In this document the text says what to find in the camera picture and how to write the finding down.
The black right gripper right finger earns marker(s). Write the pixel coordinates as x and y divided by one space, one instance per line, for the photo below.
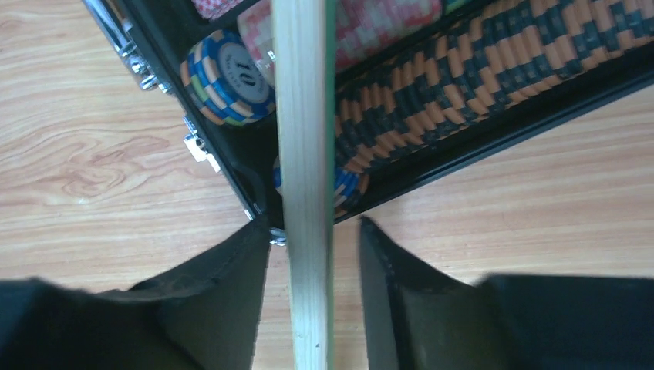
417 317

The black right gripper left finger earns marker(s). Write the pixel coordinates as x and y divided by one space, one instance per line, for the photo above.
201 314

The wooden picture frame green trim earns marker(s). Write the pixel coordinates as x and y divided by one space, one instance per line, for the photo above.
304 36

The black poker chip case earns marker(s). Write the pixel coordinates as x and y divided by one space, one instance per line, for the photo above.
153 37

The blue poker chip stack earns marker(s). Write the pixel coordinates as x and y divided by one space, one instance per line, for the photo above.
224 83

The orange black chip row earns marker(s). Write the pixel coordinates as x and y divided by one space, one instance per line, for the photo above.
482 65

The red poker chip row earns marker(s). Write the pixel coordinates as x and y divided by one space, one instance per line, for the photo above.
362 29

